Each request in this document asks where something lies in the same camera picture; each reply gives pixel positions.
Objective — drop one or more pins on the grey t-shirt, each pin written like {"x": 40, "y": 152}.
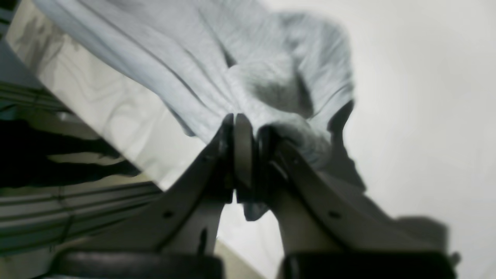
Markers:
{"x": 208, "y": 58}

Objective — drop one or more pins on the aluminium table frame beam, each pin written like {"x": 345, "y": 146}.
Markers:
{"x": 59, "y": 180}

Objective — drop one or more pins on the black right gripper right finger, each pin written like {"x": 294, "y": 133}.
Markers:
{"x": 329, "y": 231}

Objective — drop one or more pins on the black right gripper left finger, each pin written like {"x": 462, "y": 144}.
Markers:
{"x": 172, "y": 238}

